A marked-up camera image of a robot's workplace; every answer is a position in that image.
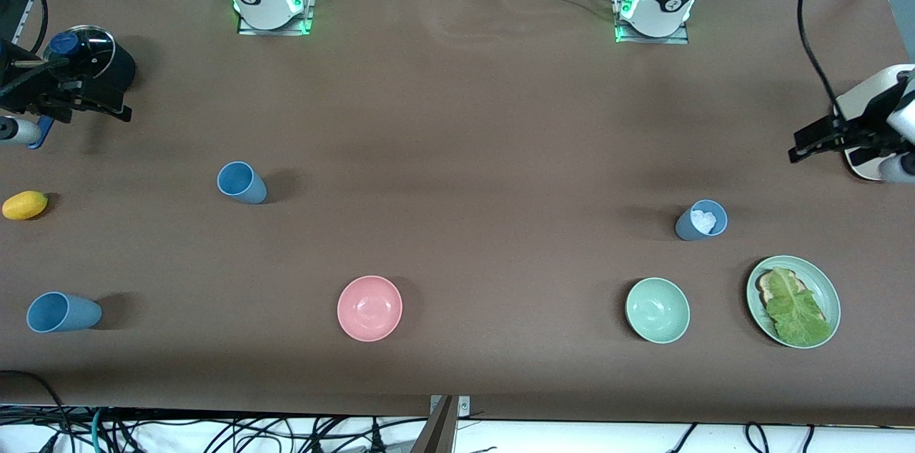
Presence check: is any white cutting board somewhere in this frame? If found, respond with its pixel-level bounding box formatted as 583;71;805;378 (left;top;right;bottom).
834;66;915;182

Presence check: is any pink bowl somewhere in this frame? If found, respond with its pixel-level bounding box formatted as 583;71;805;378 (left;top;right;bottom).
337;275;403;343

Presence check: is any teal floor cable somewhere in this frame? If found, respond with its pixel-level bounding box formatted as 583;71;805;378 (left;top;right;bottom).
89;408;109;453

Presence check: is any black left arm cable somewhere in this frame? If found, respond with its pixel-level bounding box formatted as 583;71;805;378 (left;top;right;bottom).
797;0;846;118

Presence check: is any blue cup holding white paper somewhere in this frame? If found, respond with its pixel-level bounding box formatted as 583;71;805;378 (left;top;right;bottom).
675;199;728;242

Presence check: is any black pot with blue handle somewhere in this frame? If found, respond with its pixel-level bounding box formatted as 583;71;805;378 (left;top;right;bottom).
29;39;137;150

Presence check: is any brown table cloth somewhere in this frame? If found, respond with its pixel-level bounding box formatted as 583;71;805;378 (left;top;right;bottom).
0;0;915;429

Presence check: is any toast slice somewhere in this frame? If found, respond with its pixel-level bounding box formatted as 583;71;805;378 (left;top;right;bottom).
758;271;826;322

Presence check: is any green bowl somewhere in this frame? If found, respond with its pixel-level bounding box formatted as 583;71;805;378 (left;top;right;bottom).
625;277;691;344

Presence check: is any glass lid with blue knob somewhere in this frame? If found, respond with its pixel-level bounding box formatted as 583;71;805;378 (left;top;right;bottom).
41;25;117;88

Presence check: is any green plate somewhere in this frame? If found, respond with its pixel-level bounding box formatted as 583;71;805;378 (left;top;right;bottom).
746;255;841;349

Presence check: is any grey beam under table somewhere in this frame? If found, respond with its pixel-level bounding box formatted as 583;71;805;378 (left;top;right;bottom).
410;396;459;453

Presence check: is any green lettuce leaf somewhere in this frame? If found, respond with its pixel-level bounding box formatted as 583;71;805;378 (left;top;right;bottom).
765;267;834;347

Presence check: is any metal table edge bracket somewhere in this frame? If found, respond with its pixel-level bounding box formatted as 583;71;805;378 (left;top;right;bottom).
429;395;472;418

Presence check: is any yellow lemon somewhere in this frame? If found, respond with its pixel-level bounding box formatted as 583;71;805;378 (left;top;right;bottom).
2;190;49;221

